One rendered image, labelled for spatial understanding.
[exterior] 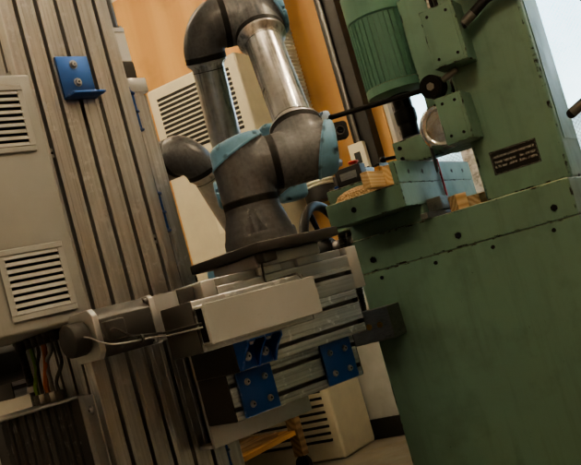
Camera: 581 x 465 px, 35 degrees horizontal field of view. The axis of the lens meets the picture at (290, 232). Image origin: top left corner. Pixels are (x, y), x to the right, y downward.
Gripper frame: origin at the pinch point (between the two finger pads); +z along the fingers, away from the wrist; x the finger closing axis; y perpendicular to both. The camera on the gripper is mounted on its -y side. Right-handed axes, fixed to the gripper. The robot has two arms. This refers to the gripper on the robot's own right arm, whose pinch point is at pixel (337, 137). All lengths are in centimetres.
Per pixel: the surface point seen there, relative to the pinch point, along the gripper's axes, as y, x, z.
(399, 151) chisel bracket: -13.1, 7.7, 8.7
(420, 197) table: -21.2, 22.2, -7.3
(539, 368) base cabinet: -40, 69, -11
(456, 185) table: -21.2, 20.1, 24.3
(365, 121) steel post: 45, -23, 136
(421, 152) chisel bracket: -19.1, 9.7, 8.7
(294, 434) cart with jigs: 95, 96, 99
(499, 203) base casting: -41, 29, -10
